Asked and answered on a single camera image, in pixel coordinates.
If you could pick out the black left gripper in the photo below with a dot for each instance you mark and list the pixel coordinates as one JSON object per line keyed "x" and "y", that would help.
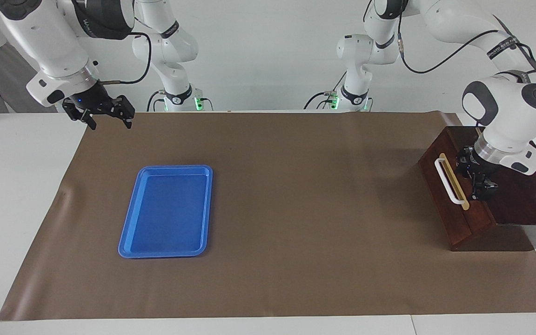
{"x": 481, "y": 167}

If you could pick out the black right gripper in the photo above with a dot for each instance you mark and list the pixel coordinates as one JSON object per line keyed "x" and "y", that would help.
{"x": 91, "y": 100}

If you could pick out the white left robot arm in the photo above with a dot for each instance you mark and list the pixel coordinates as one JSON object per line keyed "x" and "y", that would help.
{"x": 510, "y": 116}

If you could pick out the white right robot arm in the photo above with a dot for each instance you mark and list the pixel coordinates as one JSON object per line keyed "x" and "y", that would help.
{"x": 44, "y": 42}

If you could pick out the dark wooden drawer cabinet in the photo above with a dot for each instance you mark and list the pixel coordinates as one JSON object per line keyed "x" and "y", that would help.
{"x": 528, "y": 200}

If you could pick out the blue plastic tray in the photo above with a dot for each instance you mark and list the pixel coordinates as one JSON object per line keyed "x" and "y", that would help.
{"x": 165, "y": 214}

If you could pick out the brown paper table mat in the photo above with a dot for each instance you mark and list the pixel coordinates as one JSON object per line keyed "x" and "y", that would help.
{"x": 272, "y": 260}

